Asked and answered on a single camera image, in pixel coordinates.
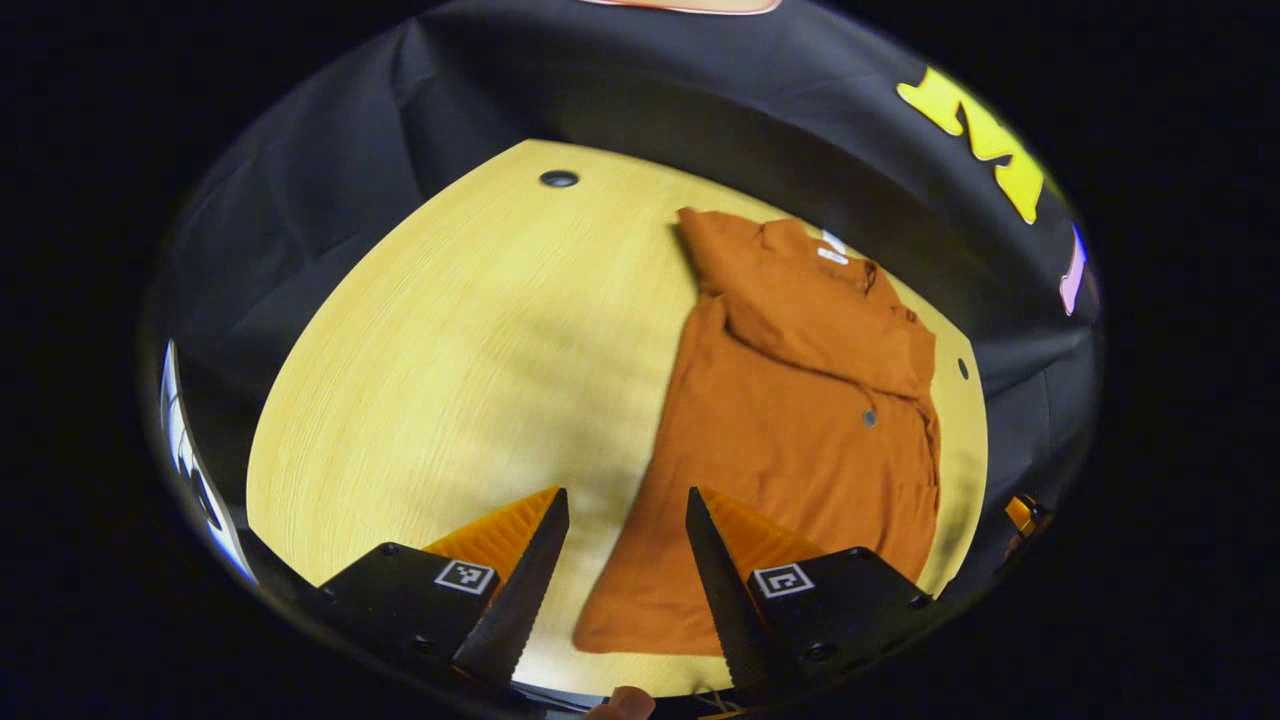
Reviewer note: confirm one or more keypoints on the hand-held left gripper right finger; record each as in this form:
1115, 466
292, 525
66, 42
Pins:
725, 590

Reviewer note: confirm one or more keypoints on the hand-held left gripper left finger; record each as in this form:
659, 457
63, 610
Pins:
530, 590

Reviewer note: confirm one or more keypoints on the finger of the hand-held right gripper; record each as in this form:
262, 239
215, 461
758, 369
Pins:
1020, 515

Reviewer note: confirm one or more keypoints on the orange coat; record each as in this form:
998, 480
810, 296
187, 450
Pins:
790, 400

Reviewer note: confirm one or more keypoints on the white tape strip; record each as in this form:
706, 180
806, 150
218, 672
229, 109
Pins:
833, 239

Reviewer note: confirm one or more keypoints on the white black-printed item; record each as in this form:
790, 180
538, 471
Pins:
180, 450

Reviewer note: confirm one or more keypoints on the black backdrop cloth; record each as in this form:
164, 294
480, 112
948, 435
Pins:
500, 90

